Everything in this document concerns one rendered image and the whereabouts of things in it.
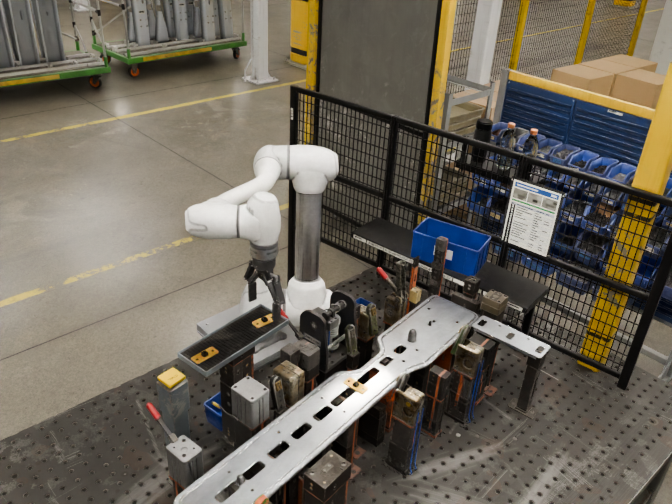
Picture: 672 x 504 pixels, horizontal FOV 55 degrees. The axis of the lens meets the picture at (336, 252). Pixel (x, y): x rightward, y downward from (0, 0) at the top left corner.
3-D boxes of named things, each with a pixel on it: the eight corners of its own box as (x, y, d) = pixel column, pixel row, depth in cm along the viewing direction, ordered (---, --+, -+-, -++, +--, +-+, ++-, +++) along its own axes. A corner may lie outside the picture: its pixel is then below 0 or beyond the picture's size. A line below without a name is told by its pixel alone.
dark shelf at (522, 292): (526, 315, 259) (527, 308, 257) (350, 237, 306) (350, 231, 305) (548, 292, 274) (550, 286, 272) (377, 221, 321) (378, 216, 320)
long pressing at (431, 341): (221, 553, 164) (220, 549, 163) (164, 503, 176) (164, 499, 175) (482, 317, 258) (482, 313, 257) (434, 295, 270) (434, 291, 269)
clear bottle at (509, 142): (506, 172, 273) (515, 127, 263) (492, 168, 277) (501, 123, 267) (513, 168, 278) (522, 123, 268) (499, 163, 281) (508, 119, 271)
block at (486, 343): (476, 409, 254) (488, 353, 240) (451, 395, 260) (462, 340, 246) (487, 396, 261) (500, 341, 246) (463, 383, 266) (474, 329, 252)
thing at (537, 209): (547, 260, 268) (565, 192, 253) (498, 241, 280) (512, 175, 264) (549, 258, 270) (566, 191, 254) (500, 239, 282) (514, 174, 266)
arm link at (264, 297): (240, 312, 283) (239, 271, 271) (282, 313, 284) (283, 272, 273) (238, 337, 269) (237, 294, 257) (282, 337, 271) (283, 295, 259)
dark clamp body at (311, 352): (307, 443, 235) (310, 362, 215) (280, 425, 242) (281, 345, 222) (326, 427, 242) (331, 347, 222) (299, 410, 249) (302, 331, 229)
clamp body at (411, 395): (406, 482, 222) (418, 407, 204) (377, 463, 228) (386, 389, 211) (421, 466, 228) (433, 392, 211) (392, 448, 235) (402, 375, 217)
